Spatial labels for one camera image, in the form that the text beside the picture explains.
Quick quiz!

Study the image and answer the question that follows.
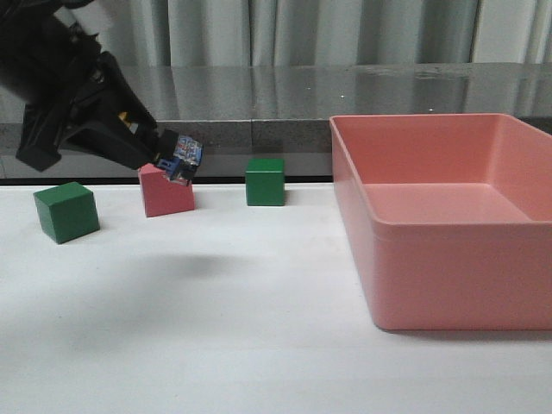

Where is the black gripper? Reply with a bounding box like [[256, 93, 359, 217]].
[[1, 1, 157, 172]]

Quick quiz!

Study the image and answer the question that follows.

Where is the yellow push button switch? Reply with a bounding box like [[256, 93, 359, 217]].
[[118, 110, 204, 186]]

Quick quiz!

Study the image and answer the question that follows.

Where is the grey curtain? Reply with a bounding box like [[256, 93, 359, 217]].
[[57, 1, 551, 67]]

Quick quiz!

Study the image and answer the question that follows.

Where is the pink wooden cube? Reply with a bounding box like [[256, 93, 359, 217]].
[[138, 164, 196, 217]]

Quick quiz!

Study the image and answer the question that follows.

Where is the left green wooden cube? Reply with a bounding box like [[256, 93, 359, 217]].
[[34, 182, 100, 244]]

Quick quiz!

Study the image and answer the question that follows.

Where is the green wooden cube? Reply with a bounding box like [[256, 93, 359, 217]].
[[34, 182, 100, 244], [245, 159, 285, 206]]

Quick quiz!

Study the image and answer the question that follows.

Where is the grey stone counter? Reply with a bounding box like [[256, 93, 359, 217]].
[[123, 63, 551, 184]]

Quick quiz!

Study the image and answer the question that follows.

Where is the right green wooden cube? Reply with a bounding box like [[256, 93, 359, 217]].
[[245, 159, 285, 206]]

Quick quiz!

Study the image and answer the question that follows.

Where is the pink plastic bin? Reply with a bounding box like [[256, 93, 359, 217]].
[[330, 114, 551, 330]]

